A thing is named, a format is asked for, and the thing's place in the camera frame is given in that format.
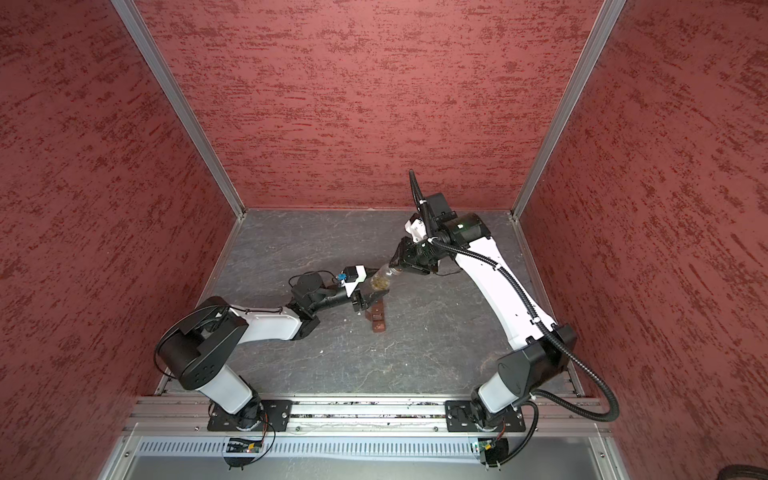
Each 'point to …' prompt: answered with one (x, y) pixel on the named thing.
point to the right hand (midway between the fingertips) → (395, 271)
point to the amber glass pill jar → (380, 281)
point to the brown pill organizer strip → (376, 314)
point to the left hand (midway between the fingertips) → (385, 282)
